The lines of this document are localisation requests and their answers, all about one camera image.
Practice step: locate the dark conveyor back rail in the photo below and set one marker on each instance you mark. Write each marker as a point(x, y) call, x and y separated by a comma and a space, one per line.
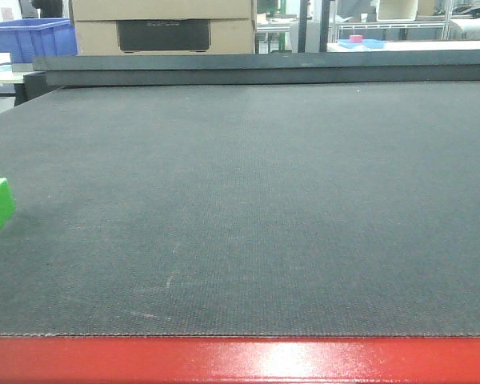
point(261, 69)

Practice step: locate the dark conveyor belt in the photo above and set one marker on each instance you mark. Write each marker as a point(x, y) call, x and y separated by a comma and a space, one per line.
point(326, 210)

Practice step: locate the white paper cup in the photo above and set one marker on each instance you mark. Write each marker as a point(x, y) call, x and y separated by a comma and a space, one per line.
point(5, 63)

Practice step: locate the red conveyor frame edge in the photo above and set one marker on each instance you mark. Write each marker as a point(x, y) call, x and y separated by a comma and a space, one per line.
point(238, 360)

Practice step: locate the blue plastic crate background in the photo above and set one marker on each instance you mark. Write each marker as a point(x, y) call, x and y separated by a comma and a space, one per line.
point(25, 39)

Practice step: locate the pink block on tray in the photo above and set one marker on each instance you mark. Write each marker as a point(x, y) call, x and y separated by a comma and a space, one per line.
point(355, 38)

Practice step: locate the blue shallow tray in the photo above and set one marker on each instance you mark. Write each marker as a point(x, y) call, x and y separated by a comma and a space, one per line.
point(364, 43)

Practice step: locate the cardboard box with black print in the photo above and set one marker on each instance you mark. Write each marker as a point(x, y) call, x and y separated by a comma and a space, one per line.
point(164, 27)

